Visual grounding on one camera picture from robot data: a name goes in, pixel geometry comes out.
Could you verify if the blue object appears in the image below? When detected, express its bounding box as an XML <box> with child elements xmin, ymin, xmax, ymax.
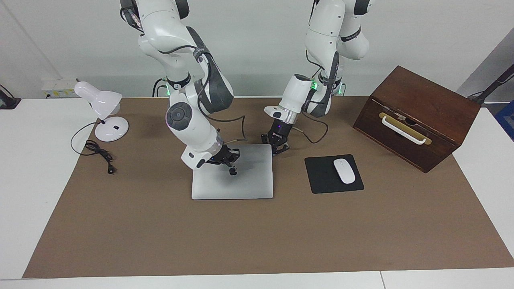
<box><xmin>494</xmin><ymin>100</ymin><xmax>514</xmax><ymax>142</ymax></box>

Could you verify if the white desk lamp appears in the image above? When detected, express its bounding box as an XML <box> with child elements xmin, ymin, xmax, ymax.
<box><xmin>74</xmin><ymin>81</ymin><xmax>130</xmax><ymax>142</ymax></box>

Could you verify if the grey laptop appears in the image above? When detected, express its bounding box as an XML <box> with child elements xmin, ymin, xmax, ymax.
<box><xmin>191</xmin><ymin>143</ymin><xmax>274</xmax><ymax>200</ymax></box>

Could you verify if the brown table mat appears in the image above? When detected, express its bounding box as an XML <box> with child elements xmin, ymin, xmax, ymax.
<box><xmin>22</xmin><ymin>96</ymin><xmax>514</xmax><ymax>279</ymax></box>

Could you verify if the black stand base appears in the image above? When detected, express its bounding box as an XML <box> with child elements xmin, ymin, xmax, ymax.
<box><xmin>0</xmin><ymin>85</ymin><xmax>22</xmax><ymax>110</ymax></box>

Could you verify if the white power strip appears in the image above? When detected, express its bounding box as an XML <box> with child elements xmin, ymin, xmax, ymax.
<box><xmin>41</xmin><ymin>77</ymin><xmax>80</xmax><ymax>99</ymax></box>

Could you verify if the white computer mouse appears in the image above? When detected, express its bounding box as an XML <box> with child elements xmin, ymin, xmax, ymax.
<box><xmin>333</xmin><ymin>159</ymin><xmax>357</xmax><ymax>185</ymax></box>

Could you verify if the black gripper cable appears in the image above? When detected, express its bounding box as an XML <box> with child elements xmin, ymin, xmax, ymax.
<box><xmin>292</xmin><ymin>112</ymin><xmax>329</xmax><ymax>145</ymax></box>
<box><xmin>209</xmin><ymin>115</ymin><xmax>248</xmax><ymax>144</ymax></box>

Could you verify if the white box handle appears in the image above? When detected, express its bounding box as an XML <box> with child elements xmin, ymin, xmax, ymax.
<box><xmin>381</xmin><ymin>116</ymin><xmax>427</xmax><ymax>145</ymax></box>

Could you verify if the black mouse pad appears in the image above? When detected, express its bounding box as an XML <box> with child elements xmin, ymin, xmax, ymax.
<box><xmin>304</xmin><ymin>154</ymin><xmax>365</xmax><ymax>194</ymax></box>

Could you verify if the dark brown wooden box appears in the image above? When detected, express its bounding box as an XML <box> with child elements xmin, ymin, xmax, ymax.
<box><xmin>352</xmin><ymin>65</ymin><xmax>481</xmax><ymax>174</ymax></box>

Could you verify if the gold handle backplate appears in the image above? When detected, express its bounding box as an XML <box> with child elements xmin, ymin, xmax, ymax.
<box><xmin>378</xmin><ymin>112</ymin><xmax>432</xmax><ymax>146</ymax></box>

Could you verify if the black pole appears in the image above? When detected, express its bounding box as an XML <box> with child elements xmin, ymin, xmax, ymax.
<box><xmin>467</xmin><ymin>63</ymin><xmax>514</xmax><ymax>106</ymax></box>

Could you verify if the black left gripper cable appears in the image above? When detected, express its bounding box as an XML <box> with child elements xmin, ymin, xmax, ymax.
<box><xmin>292</xmin><ymin>112</ymin><xmax>329</xmax><ymax>145</ymax></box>

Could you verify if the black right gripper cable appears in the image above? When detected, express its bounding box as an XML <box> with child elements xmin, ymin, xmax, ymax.
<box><xmin>209</xmin><ymin>115</ymin><xmax>248</xmax><ymax>144</ymax></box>

